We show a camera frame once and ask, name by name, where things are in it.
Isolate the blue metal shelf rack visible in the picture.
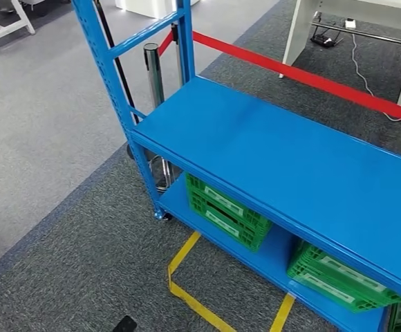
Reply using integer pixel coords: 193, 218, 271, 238
70, 0, 401, 332

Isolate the black leaning pole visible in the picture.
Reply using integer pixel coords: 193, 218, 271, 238
94, 0, 141, 160

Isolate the red barrier belt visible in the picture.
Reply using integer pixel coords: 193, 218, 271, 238
157, 29, 401, 127

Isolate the white desk with metal bar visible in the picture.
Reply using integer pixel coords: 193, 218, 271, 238
279, 0, 401, 109

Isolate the black router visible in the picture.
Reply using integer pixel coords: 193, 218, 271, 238
310, 25, 344, 48

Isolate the white wooden stand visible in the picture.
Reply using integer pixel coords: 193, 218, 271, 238
0, 0, 36, 56

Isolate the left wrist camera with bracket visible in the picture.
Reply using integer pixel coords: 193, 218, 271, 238
112, 315, 138, 332

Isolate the white cable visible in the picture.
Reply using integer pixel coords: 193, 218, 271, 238
350, 28, 401, 129

